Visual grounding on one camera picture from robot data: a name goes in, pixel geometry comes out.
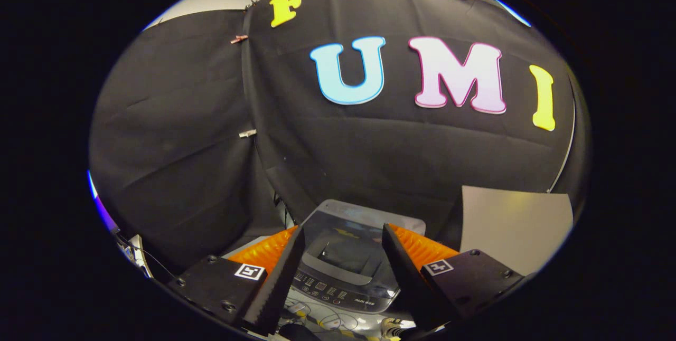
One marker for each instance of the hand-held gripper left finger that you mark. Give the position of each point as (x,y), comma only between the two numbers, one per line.
(280,283)

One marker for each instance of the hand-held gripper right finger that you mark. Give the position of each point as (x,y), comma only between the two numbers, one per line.
(406,277)

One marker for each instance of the grey washing machine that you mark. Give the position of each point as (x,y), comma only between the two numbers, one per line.
(359,299)

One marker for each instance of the grey cabinet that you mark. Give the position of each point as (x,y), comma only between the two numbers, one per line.
(512,225)

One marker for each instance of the black backdrop cloth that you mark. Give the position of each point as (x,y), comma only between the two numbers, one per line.
(369,145)

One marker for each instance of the silver spring clip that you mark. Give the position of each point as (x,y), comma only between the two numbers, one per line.
(247,133)

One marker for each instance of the copper spring clip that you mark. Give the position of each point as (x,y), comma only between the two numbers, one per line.
(238,39)

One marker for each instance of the white backdrop frame pole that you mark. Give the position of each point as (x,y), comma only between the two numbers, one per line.
(569,153)

